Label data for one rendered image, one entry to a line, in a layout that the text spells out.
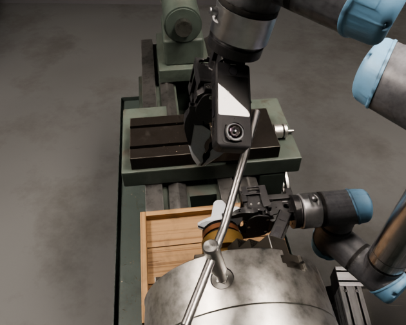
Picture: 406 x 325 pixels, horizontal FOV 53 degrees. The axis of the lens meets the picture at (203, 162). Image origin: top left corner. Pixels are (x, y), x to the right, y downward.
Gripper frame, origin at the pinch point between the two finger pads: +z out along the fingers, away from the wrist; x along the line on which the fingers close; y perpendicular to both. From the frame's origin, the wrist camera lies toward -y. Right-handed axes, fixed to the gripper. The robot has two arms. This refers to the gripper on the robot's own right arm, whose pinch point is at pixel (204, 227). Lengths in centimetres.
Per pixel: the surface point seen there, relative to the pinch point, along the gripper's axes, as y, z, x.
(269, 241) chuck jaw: -12.6, -9.2, 12.2
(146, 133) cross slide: 43.4, 12.1, -11.0
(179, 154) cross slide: 33.6, 3.1, -11.1
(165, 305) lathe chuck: -20.6, 8.3, 10.3
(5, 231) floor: 87, 94, -108
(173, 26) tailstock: 87, 1, 0
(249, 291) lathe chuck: -22.4, -3.6, 15.5
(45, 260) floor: 67, 71, -108
